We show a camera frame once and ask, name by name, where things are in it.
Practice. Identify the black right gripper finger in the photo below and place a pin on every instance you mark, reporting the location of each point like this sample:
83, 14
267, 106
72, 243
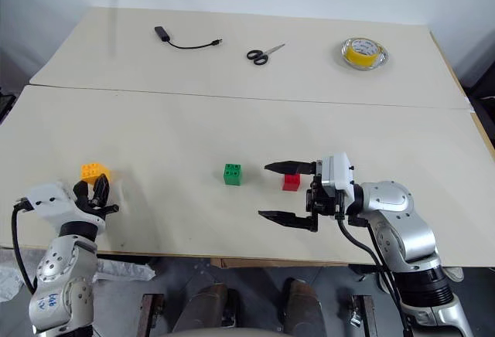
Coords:
287, 219
289, 167

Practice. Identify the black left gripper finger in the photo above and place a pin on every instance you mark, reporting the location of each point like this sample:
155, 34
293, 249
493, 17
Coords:
101, 191
80, 189

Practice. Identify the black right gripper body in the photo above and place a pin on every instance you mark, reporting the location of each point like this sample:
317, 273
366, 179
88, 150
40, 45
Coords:
323, 201

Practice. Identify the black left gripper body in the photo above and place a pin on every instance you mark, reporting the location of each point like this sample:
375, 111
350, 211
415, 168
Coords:
94, 210

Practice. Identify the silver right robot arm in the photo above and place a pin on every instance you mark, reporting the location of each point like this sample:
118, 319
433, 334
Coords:
406, 232

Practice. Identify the red toy brick cube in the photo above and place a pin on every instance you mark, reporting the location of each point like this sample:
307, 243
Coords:
291, 184

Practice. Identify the yellow toy brick cube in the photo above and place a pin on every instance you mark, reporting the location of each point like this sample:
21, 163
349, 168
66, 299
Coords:
91, 171

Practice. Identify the green toy brick cube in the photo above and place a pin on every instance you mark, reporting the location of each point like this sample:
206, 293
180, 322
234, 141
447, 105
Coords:
233, 176

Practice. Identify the white crumpled plastic sheet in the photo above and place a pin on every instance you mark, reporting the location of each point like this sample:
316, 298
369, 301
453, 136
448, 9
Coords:
123, 269
9, 275

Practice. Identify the dark brown rounded shape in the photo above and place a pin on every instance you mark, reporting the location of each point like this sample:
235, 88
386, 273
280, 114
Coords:
205, 306
305, 306

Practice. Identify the yellow tape roll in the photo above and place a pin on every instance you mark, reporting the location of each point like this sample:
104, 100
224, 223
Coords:
354, 56
383, 58

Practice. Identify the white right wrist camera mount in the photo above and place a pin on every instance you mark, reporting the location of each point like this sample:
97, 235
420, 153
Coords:
337, 176

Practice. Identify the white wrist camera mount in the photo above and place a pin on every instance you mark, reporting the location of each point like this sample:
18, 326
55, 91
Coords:
337, 176
48, 202

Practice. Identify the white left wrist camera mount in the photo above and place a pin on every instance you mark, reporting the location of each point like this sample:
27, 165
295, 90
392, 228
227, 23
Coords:
48, 202

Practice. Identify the rusty metal bracket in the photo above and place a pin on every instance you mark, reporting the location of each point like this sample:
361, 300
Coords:
151, 314
363, 314

